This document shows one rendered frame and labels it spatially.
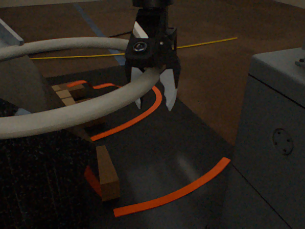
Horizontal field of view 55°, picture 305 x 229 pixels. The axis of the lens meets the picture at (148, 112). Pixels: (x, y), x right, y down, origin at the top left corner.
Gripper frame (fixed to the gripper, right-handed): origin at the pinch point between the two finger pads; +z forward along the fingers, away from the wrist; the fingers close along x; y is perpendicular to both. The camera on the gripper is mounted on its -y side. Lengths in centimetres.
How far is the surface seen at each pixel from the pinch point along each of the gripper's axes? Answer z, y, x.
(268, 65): 2.4, 34.3, -25.5
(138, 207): 82, 49, 21
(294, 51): 2, 47, -34
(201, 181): 83, 75, -7
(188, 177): 83, 77, 0
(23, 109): 8.4, 8.8, 37.6
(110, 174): 69, 56, 37
